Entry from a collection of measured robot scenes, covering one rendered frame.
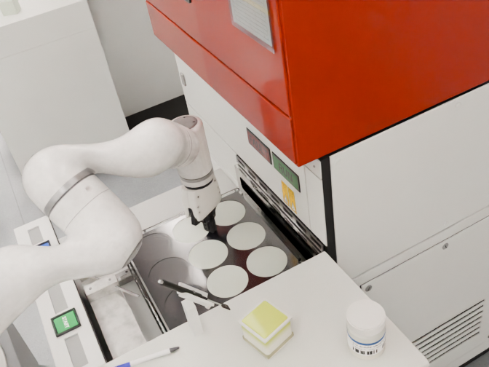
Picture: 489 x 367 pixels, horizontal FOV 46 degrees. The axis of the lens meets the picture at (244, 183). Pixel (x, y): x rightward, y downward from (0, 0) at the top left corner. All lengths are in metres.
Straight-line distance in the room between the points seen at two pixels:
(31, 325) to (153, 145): 1.91
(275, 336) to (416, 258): 0.58
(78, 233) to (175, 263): 0.58
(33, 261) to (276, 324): 0.47
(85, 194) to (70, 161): 0.06
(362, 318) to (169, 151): 0.46
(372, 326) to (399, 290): 0.56
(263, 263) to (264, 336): 0.33
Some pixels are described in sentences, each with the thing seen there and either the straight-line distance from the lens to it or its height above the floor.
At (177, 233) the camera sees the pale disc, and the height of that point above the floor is 0.90.
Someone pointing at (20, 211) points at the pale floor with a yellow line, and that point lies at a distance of 3.42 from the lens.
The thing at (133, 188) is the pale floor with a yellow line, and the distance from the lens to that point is 3.25.
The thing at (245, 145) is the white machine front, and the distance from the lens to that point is 1.54.
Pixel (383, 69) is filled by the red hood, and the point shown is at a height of 1.36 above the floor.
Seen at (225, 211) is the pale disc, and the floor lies 0.90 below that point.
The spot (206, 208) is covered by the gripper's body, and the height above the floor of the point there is 1.00.
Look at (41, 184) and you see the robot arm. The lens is 0.95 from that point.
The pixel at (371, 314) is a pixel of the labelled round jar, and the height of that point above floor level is 1.06.
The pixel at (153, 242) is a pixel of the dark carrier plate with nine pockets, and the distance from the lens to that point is 1.54.
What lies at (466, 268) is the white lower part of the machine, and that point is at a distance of 1.81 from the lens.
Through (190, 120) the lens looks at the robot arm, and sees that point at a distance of 1.33.
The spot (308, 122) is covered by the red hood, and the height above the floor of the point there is 1.32.
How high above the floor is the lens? 1.94
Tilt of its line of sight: 39 degrees down
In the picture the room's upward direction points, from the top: 11 degrees counter-clockwise
